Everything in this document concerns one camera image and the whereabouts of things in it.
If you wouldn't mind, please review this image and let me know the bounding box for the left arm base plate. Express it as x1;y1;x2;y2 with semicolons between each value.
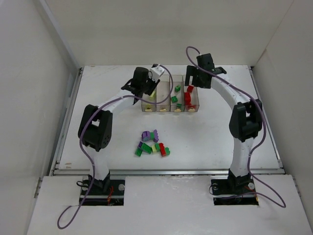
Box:
76;176;125;206

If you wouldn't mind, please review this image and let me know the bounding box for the red green lego stack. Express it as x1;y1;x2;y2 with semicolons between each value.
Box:
151;143;171;157

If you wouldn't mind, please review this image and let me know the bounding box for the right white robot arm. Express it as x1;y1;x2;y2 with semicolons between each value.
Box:
185;53;263;196

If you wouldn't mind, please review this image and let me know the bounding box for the aluminium rail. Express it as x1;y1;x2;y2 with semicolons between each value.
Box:
52;168;285;176

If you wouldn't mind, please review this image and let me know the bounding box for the green purple lego plate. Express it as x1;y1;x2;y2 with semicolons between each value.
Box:
135;141;152;157

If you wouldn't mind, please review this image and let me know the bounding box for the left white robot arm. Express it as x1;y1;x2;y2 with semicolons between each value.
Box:
78;64;165;194

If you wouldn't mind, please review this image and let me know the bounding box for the purple lime lego cluster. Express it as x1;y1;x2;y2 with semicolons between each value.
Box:
141;129;159;142

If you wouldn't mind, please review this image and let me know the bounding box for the red square lego brick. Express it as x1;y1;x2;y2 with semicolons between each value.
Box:
187;85;194;93

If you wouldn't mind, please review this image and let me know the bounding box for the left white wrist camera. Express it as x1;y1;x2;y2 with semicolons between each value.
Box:
148;64;165;82

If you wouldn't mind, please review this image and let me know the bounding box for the red round lego stack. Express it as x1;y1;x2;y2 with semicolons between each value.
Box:
184;92;192;106

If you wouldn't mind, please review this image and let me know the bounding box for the green square lego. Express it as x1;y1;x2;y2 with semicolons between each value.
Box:
171;96;178;103
174;85;181;93

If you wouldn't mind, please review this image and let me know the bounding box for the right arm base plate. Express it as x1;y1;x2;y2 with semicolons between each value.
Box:
210;179;259;206

